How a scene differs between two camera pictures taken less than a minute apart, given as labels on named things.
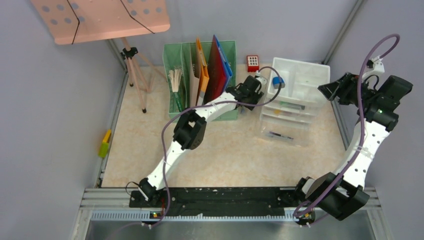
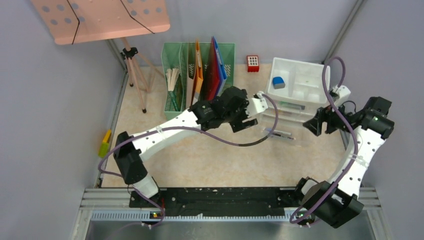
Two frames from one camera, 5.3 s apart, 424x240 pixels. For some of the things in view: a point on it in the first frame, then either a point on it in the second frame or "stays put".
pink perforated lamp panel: [71, 20] stays put
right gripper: [341, 88] to [323, 114]
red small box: [253, 63] stays put
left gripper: [255, 96] to [238, 124]
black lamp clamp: [129, 54] stays put
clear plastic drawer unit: [294, 100] stays put
